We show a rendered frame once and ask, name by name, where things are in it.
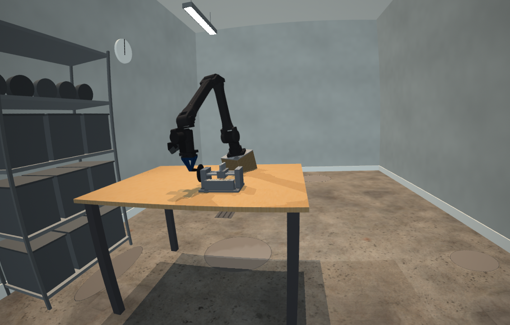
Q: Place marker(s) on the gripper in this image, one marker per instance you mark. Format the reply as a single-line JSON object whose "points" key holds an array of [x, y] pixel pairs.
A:
{"points": [[189, 155]]}

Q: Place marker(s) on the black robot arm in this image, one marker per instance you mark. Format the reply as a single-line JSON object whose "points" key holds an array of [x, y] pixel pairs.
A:
{"points": [[186, 118]]}

